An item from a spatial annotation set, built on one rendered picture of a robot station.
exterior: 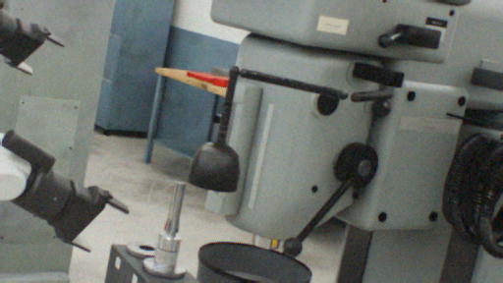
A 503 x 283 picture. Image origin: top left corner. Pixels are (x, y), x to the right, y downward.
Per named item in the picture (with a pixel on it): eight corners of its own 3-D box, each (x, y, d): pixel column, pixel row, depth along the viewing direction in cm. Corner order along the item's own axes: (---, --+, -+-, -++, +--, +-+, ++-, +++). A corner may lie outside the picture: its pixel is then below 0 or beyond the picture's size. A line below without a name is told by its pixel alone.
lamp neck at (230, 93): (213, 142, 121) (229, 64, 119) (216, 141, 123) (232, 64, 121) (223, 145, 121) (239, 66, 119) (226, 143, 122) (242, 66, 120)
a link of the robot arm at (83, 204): (68, 254, 159) (18, 227, 152) (57, 222, 166) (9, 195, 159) (114, 207, 156) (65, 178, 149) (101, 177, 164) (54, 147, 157)
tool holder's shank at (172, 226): (160, 232, 176) (170, 180, 174) (174, 233, 178) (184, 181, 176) (166, 237, 173) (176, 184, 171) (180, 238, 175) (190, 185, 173)
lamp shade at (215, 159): (180, 182, 120) (188, 140, 119) (196, 175, 127) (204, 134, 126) (228, 196, 118) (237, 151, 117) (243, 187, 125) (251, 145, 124)
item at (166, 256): (149, 260, 178) (154, 235, 177) (171, 261, 180) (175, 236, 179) (158, 268, 174) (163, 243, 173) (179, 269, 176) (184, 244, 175)
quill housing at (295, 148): (267, 252, 132) (311, 46, 126) (192, 208, 148) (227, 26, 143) (354, 248, 143) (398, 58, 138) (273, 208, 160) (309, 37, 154)
